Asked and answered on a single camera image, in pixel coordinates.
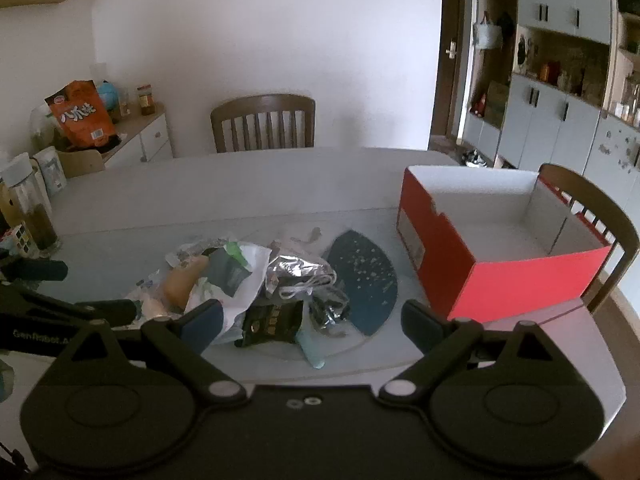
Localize brown door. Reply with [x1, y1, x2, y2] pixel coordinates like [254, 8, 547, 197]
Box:
[429, 0, 473, 143]

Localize black snack packet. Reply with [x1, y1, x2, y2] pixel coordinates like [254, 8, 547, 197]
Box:
[235, 300, 306, 348]

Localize black plastic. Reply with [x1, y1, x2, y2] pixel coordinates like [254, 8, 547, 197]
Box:
[307, 287, 351, 333]

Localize cardboard box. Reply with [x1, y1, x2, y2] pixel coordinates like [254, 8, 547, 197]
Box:
[55, 149, 107, 178]

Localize blue globe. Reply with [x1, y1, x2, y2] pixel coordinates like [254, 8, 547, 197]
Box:
[96, 81, 121, 122]

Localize person's blue pants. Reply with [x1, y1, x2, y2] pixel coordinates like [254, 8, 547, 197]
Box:
[0, 360, 16, 403]

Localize white plastic bag green print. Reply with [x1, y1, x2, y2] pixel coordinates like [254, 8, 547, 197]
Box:
[187, 242, 273, 346]

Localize white wrapper black text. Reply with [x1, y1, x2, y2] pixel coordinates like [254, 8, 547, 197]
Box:
[165, 242, 216, 268]

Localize silver foil wrapper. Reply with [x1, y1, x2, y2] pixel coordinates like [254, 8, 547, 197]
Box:
[260, 255, 337, 306]

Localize orange snack bag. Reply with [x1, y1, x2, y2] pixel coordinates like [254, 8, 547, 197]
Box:
[45, 80, 121, 153]

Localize clear bottle dark contents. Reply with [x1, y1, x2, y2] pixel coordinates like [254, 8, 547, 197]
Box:
[0, 152, 63, 253]

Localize hanging grey bag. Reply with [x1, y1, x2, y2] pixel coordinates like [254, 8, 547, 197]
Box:
[472, 10, 503, 51]

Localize white wall cabinet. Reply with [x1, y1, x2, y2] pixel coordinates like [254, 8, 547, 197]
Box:
[462, 0, 640, 196]

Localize white sideboard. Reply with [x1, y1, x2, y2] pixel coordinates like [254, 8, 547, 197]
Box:
[102, 105, 175, 170]

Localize wooden chair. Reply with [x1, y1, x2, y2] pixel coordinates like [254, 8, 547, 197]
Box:
[210, 94, 317, 154]
[539, 163, 640, 315]

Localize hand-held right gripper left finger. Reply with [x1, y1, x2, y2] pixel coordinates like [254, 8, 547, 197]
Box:
[55, 299, 248, 408]

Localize red shoe box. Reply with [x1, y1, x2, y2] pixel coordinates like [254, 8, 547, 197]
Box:
[396, 165, 622, 322]

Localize white marble desktop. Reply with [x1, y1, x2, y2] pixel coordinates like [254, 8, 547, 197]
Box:
[30, 146, 628, 421]

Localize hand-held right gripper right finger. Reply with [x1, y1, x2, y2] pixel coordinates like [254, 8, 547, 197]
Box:
[379, 299, 571, 403]

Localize clear crumpled plastic wrapper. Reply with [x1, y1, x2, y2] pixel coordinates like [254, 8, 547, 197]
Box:
[125, 267, 171, 318]

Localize jar with red lid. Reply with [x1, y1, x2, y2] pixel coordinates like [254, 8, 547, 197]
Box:
[137, 84, 157, 117]

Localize white usb cable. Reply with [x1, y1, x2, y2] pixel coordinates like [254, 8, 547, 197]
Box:
[277, 272, 338, 303]

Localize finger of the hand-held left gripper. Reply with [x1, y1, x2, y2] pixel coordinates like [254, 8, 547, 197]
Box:
[0, 260, 68, 283]
[30, 294, 141, 330]

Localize orange rounded object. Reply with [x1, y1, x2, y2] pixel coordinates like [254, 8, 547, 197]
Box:
[161, 255, 210, 308]

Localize white pouch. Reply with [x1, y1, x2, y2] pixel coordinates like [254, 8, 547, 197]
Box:
[32, 146, 68, 197]

